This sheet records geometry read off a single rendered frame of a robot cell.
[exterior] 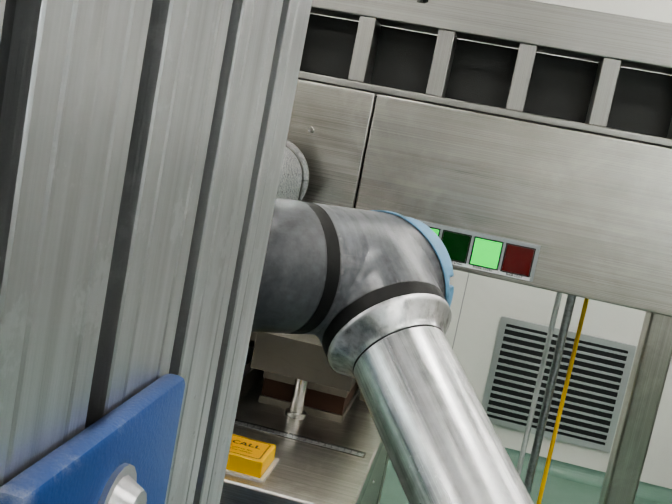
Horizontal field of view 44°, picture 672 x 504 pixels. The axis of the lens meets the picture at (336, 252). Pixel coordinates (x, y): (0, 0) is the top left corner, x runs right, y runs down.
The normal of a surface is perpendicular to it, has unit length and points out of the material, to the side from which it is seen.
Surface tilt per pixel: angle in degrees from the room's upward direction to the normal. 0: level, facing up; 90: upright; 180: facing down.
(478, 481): 44
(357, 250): 64
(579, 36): 90
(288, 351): 90
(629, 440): 90
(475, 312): 90
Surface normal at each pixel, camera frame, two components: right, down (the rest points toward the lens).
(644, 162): -0.18, 0.10
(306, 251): 0.41, -0.23
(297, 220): 0.29, -0.64
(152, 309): 0.97, 0.21
